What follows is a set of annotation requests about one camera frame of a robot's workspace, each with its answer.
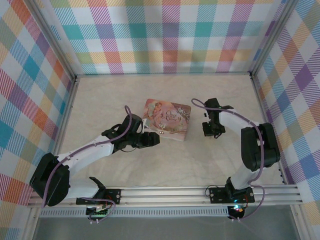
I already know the aluminium frame post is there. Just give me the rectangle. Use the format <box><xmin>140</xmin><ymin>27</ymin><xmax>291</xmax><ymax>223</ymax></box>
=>
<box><xmin>249</xmin><ymin>0</ymin><xmax>298</xmax><ymax>78</ymax></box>
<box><xmin>29</xmin><ymin>0</ymin><xmax>77</xmax><ymax>81</ymax></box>

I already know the left controller board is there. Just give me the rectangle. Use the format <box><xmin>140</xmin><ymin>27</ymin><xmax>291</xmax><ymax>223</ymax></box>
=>
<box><xmin>86</xmin><ymin>204</ymin><xmax>111</xmax><ymax>217</ymax></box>

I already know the right controller board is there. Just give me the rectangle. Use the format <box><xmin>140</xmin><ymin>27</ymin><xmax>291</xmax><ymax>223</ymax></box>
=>
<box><xmin>228</xmin><ymin>204</ymin><xmax>246</xmax><ymax>218</ymax></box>

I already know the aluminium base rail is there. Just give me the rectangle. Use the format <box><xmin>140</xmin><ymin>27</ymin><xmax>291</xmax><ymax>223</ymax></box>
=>
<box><xmin>27</xmin><ymin>184</ymin><xmax>305</xmax><ymax>208</ymax></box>

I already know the grey slotted cable duct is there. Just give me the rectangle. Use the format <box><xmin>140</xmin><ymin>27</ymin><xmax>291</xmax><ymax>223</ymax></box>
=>
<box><xmin>39</xmin><ymin>206</ymin><xmax>231</xmax><ymax>218</ymax></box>

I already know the aluminium frame floor rail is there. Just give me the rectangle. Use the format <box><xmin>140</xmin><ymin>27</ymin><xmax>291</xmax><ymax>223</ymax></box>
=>
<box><xmin>42</xmin><ymin>77</ymin><xmax>80</xmax><ymax>188</ymax></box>
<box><xmin>74</xmin><ymin>71</ymin><xmax>253</xmax><ymax>79</ymax></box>
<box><xmin>249</xmin><ymin>74</ymin><xmax>288</xmax><ymax>186</ymax></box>

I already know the pink illustrated tin box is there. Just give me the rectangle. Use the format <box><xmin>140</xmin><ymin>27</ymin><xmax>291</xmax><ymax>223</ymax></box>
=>
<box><xmin>141</xmin><ymin>98</ymin><xmax>193</xmax><ymax>143</ymax></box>

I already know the controller board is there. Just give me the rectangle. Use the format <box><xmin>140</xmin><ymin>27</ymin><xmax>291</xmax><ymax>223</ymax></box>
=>
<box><xmin>228</xmin><ymin>204</ymin><xmax>246</xmax><ymax>218</ymax></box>
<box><xmin>86</xmin><ymin>204</ymin><xmax>111</xmax><ymax>217</ymax></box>

